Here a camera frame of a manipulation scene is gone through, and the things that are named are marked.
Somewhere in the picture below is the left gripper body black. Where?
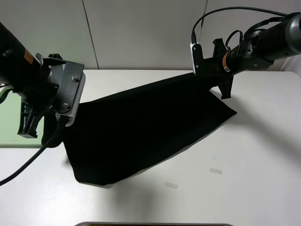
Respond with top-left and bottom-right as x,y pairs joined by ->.
21,53 -> 65,112

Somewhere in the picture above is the clear tape strip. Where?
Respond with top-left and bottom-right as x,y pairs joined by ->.
165,182 -> 178,189
209,167 -> 222,175

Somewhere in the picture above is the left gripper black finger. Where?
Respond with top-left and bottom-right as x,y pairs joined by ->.
17,103 -> 46,138

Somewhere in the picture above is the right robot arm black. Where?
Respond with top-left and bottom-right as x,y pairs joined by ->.
190,12 -> 301,99

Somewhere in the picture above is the clear tape strip bottom centre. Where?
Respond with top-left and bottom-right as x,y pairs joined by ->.
165,182 -> 178,189

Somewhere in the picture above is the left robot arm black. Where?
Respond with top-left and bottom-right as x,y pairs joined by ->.
0,24 -> 60,138

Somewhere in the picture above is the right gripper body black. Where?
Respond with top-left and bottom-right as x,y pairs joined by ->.
196,54 -> 226,78

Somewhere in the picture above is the light green plastic tray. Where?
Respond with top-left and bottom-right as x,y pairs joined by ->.
0,92 -> 44,148

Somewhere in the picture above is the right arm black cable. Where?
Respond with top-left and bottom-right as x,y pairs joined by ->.
191,6 -> 290,48

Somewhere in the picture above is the left wrist camera grey mount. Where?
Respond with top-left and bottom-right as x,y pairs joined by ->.
52,61 -> 86,127

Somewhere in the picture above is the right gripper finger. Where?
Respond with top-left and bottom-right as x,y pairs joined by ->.
217,74 -> 233,99
213,38 -> 228,58

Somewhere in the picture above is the clear tape strip right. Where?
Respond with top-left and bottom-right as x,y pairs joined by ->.
209,167 -> 222,175

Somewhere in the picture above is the black short sleeve shirt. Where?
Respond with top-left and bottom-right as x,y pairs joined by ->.
42,73 -> 236,186

